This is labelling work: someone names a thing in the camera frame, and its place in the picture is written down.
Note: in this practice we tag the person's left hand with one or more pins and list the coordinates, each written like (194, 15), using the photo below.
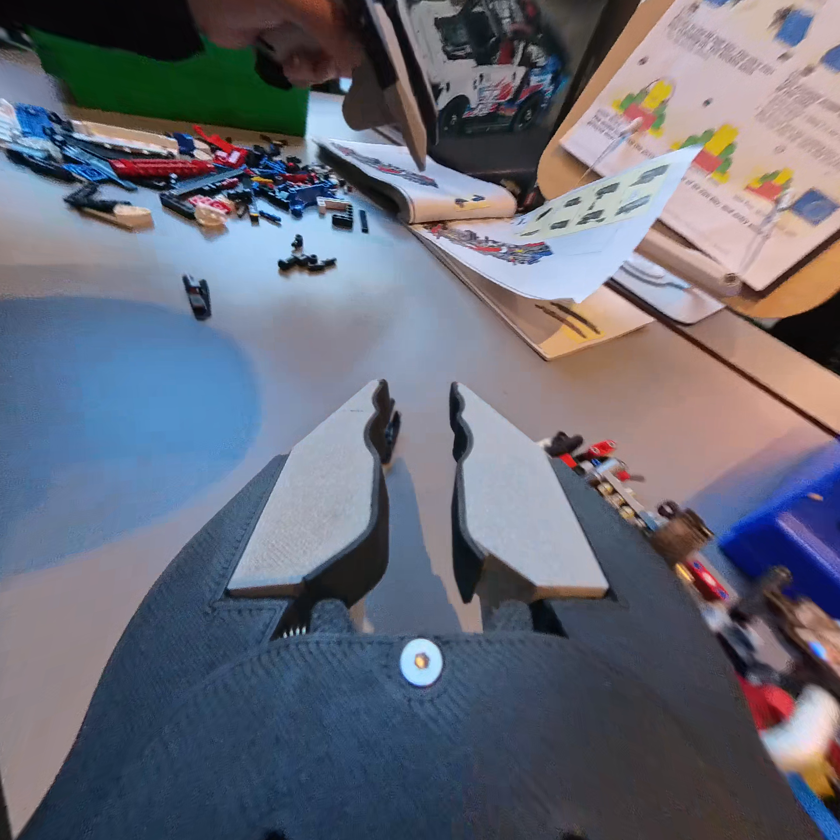
(295, 26)

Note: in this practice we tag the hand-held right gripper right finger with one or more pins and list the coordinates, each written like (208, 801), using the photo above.
(525, 518)

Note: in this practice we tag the blue curved brick frame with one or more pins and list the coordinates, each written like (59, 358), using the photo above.
(308, 197)

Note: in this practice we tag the white stand base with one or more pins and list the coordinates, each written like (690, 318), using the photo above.
(669, 292)

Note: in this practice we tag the white L-shaped beam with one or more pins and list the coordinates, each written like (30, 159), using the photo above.
(331, 203)

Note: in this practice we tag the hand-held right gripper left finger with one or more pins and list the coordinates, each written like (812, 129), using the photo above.
(315, 518)

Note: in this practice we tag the green plastic bin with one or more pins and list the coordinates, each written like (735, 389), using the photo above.
(164, 92)

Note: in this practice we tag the blue plastic bin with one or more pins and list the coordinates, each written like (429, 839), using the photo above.
(794, 525)

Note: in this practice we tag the person's left forearm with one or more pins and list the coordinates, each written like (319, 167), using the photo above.
(98, 26)

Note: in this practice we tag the cluster of black pins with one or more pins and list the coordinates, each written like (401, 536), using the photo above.
(305, 262)

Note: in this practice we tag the pile of mixed toy bricks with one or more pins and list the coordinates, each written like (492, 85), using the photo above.
(164, 170)

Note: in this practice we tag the building instruction booklet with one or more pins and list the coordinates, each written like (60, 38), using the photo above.
(558, 262)

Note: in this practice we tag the small black brick assembly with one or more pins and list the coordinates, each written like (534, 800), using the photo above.
(197, 298)

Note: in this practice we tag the toy brick car model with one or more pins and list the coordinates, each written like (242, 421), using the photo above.
(689, 544)

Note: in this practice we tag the wooden rounded stand board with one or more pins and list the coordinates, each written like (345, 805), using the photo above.
(558, 170)

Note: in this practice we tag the black L-shaped beam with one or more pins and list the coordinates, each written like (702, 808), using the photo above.
(341, 220)

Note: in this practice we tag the dark toy car set box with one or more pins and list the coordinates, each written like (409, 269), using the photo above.
(492, 65)

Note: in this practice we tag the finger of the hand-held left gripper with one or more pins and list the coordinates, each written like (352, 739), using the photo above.
(371, 105)
(403, 98)

